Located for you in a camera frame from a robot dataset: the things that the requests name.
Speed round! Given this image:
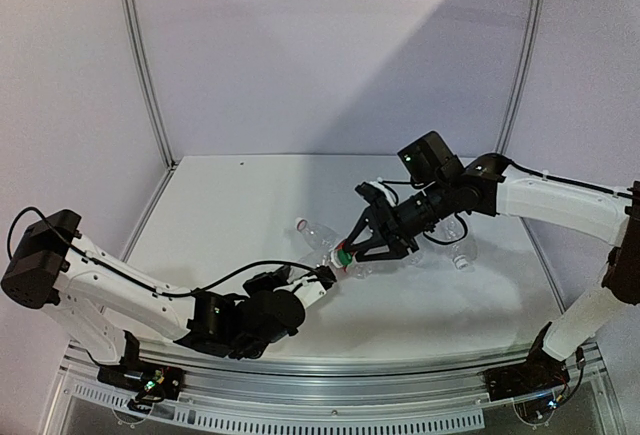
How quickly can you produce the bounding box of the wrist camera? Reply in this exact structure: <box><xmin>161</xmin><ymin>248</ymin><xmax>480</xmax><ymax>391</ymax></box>
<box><xmin>242</xmin><ymin>265</ymin><xmax>291</xmax><ymax>296</ymax></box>
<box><xmin>355</xmin><ymin>181</ymin><xmax>397</xmax><ymax>213</ymax></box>

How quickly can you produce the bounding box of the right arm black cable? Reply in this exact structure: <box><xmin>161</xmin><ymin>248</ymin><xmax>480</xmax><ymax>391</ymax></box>
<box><xmin>379</xmin><ymin>162</ymin><xmax>640</xmax><ymax>246</ymax></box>

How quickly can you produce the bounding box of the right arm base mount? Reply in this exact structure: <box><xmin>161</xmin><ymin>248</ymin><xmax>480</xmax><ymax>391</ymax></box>
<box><xmin>480</xmin><ymin>323</ymin><xmax>586</xmax><ymax>426</ymax></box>

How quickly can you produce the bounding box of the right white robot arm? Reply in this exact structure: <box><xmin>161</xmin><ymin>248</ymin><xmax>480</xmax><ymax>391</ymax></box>
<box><xmin>343</xmin><ymin>131</ymin><xmax>639</xmax><ymax>391</ymax></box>

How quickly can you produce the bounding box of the left aluminium frame post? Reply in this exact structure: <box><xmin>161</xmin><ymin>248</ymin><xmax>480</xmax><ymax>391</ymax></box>
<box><xmin>121</xmin><ymin>0</ymin><xmax>179</xmax><ymax>171</ymax></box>

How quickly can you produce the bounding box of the green bottle cap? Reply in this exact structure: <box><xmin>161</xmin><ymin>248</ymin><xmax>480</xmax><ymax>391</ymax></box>
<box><xmin>332</xmin><ymin>248</ymin><xmax>353</xmax><ymax>268</ymax></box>

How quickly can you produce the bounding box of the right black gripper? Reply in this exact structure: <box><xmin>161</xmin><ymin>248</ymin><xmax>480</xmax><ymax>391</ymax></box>
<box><xmin>340</xmin><ymin>179</ymin><xmax>452</xmax><ymax>264</ymax></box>

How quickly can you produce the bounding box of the right aluminium frame post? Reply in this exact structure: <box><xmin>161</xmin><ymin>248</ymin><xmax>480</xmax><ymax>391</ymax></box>
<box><xmin>489</xmin><ymin>0</ymin><xmax>550</xmax><ymax>165</ymax></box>

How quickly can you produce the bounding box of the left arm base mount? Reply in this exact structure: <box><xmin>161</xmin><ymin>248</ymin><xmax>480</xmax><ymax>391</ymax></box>
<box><xmin>96</xmin><ymin>331</ymin><xmax>185</xmax><ymax>414</ymax></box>

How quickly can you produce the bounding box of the blue label water bottle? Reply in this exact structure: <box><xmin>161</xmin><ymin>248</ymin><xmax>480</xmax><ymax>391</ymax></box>
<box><xmin>403</xmin><ymin>250</ymin><xmax>424</xmax><ymax>266</ymax></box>

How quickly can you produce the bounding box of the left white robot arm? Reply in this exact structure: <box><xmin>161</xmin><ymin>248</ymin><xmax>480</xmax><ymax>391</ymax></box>
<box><xmin>1</xmin><ymin>208</ymin><xmax>336</xmax><ymax>389</ymax></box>

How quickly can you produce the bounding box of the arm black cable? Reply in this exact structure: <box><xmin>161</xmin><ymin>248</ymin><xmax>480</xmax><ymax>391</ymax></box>
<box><xmin>379</xmin><ymin>162</ymin><xmax>640</xmax><ymax>246</ymax></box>
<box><xmin>5</xmin><ymin>207</ymin><xmax>316</xmax><ymax>301</ymax></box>

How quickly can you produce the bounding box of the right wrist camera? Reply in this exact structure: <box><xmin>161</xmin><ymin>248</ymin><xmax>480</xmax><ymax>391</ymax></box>
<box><xmin>355</xmin><ymin>181</ymin><xmax>397</xmax><ymax>213</ymax></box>

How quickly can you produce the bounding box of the red label water bottle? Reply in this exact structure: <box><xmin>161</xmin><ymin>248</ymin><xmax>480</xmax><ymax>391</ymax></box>
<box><xmin>291</xmin><ymin>216</ymin><xmax>377</xmax><ymax>280</ymax></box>

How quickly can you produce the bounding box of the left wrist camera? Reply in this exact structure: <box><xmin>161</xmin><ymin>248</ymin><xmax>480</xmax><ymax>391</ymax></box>
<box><xmin>242</xmin><ymin>265</ymin><xmax>291</xmax><ymax>296</ymax></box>

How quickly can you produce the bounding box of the clear bottle white cap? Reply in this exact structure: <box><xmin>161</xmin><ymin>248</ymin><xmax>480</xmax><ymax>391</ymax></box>
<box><xmin>442</xmin><ymin>215</ymin><xmax>478</xmax><ymax>271</ymax></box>

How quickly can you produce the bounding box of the aluminium front rail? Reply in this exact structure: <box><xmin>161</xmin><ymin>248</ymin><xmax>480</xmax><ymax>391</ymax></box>
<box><xmin>41</xmin><ymin>342</ymin><xmax>626</xmax><ymax>434</ymax></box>

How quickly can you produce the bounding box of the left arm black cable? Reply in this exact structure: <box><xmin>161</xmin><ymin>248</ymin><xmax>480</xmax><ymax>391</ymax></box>
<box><xmin>5</xmin><ymin>207</ymin><xmax>316</xmax><ymax>301</ymax></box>

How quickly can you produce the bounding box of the aluminium frame post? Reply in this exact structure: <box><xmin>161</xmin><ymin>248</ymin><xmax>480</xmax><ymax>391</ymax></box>
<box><xmin>489</xmin><ymin>0</ymin><xmax>550</xmax><ymax>165</ymax></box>
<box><xmin>121</xmin><ymin>0</ymin><xmax>179</xmax><ymax>171</ymax></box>

